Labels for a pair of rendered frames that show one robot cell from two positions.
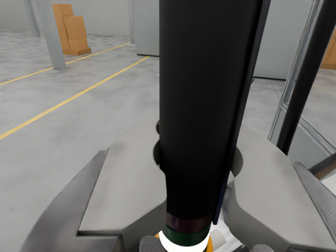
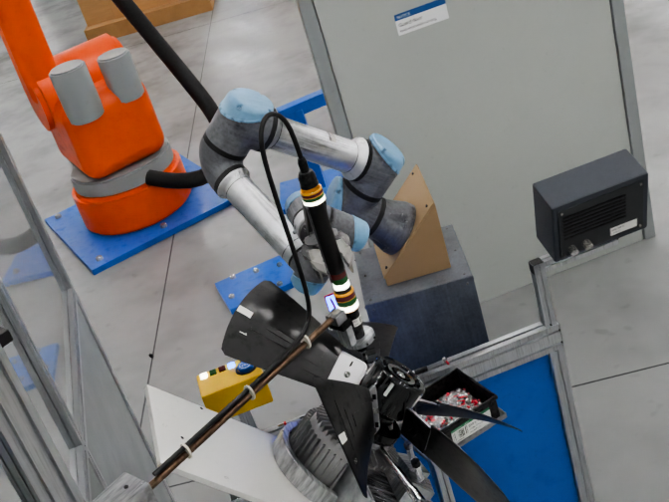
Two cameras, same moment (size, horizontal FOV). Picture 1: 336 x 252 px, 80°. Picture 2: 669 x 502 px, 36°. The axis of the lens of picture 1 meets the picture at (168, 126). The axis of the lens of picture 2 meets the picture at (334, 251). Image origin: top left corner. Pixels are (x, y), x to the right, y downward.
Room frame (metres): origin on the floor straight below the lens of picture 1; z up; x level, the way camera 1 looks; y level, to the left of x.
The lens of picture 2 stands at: (1.86, -0.31, 2.50)
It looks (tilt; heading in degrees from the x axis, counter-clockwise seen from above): 29 degrees down; 170
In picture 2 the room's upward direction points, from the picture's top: 18 degrees counter-clockwise
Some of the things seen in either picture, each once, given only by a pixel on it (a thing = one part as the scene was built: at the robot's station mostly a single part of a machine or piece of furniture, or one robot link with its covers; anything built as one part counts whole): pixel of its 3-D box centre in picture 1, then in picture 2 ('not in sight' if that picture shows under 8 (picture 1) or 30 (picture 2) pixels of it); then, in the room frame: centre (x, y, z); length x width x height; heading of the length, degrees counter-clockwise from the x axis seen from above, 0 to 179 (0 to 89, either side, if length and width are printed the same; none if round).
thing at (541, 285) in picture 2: not in sight; (542, 293); (-0.25, 0.54, 0.96); 0.03 x 0.03 x 0.20; 87
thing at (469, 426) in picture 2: not in sight; (445, 413); (-0.10, 0.17, 0.85); 0.22 x 0.17 x 0.07; 102
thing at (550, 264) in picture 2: not in sight; (573, 252); (-0.24, 0.64, 1.04); 0.24 x 0.03 x 0.03; 87
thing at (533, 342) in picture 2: not in sight; (401, 393); (-0.27, 0.11, 0.82); 0.90 x 0.04 x 0.08; 87
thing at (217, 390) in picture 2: not in sight; (235, 389); (-0.29, -0.29, 1.02); 0.16 x 0.10 x 0.11; 87
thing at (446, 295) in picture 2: not in sight; (448, 398); (-0.56, 0.30, 0.50); 0.30 x 0.30 x 1.00; 77
